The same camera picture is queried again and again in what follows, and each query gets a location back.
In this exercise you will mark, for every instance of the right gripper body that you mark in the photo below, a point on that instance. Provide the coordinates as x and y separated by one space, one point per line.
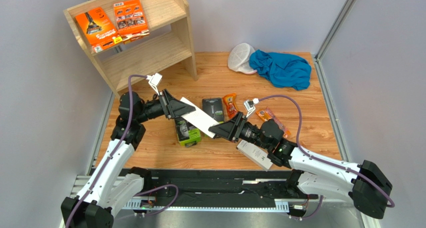
237 127

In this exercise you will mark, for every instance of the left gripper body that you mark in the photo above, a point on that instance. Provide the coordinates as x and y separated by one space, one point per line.
153 110

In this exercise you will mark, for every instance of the orange razor bag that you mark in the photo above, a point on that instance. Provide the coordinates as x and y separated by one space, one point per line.
267 114
230 103

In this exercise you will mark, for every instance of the white razor box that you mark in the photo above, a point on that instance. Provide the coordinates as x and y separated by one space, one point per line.
255 154
199 119

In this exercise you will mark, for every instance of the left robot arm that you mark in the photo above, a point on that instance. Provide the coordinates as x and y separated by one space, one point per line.
97 204

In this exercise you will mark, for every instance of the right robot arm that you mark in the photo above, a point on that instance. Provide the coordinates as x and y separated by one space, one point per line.
313 174

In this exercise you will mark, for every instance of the wooden two-tier shelf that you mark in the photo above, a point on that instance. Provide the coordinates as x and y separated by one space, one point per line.
149 57

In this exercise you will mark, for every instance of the green black razor pack right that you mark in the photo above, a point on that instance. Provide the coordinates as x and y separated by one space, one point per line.
214 108

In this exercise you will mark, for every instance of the green black razor pack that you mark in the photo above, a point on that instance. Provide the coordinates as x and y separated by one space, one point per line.
214 108
187 134

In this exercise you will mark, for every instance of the green black razor pack left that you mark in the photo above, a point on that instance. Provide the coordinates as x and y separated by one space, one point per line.
187 134

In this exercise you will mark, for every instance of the white mesh bag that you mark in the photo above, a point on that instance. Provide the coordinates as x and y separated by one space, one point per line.
239 57

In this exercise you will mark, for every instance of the blue cloth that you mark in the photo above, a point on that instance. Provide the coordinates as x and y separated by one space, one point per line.
282 69

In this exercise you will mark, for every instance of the orange razor cartridge box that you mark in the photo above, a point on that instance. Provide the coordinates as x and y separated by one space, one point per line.
131 20

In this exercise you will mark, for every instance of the orange razor box left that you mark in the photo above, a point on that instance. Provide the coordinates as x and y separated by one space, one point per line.
98 29

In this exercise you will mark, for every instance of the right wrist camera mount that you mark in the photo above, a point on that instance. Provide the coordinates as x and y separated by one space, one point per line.
249 106

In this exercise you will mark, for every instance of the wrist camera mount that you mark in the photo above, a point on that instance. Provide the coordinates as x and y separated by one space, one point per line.
153 81
249 106

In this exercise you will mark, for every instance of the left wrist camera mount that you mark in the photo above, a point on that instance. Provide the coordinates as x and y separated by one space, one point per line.
153 81

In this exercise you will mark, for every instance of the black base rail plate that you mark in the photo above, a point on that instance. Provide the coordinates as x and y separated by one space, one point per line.
223 191

